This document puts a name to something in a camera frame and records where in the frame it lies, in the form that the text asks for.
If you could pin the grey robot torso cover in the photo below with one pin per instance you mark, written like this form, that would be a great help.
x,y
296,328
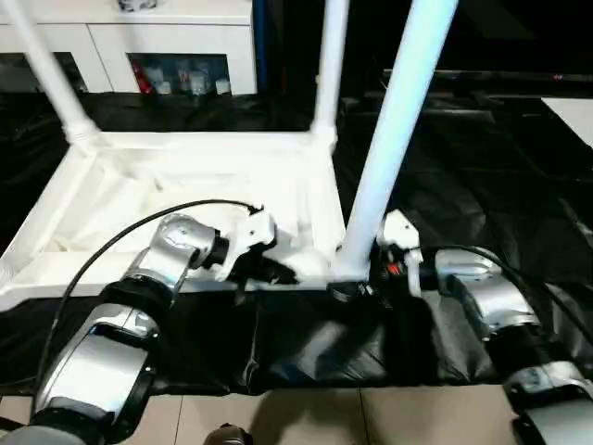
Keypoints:
x,y
37,436

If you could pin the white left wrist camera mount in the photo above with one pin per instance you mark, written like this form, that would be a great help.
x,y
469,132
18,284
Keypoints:
x,y
252,232

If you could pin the white flat board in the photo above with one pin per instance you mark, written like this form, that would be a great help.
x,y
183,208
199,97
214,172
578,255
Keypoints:
x,y
574,120

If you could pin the white plastic table top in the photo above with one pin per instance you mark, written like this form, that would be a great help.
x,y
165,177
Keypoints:
x,y
185,157

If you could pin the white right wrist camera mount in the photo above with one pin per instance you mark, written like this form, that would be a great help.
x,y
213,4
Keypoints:
x,y
400,232

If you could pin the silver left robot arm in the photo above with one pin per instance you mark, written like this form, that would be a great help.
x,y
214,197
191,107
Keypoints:
x,y
176,245

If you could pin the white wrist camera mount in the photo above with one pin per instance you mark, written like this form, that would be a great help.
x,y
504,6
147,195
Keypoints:
x,y
400,232
252,232

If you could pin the dark rounded robot part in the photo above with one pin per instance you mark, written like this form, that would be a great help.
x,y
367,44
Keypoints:
x,y
229,436

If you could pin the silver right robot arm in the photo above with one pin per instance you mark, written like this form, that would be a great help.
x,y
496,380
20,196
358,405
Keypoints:
x,y
500,296

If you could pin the small white box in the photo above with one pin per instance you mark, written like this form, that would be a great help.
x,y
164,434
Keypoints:
x,y
223,86

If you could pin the blue vertical post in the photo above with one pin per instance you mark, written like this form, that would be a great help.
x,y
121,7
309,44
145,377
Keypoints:
x,y
261,46

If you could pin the black mat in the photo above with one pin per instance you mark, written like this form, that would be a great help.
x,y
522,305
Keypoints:
x,y
463,185

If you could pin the white bottle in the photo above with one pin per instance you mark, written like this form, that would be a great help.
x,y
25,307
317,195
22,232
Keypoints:
x,y
198,83

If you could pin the white cabinet with glass doors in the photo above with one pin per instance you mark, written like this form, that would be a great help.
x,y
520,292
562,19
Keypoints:
x,y
185,32

